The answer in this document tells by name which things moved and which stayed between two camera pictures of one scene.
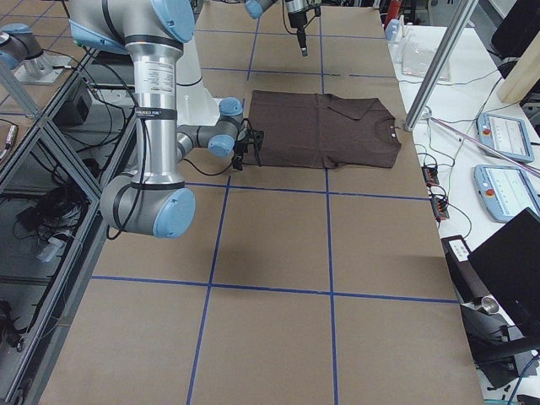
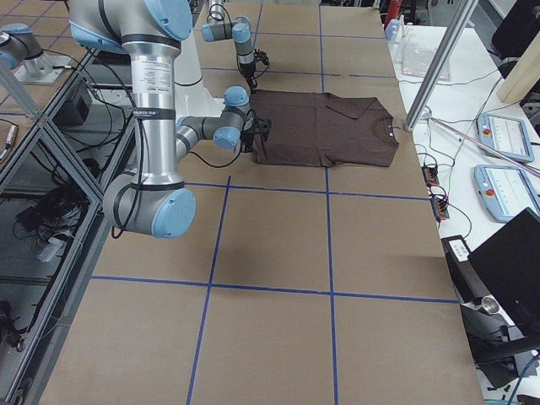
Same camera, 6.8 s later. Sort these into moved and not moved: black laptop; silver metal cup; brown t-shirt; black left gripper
Moved: black left gripper
Not moved: black laptop; silver metal cup; brown t-shirt
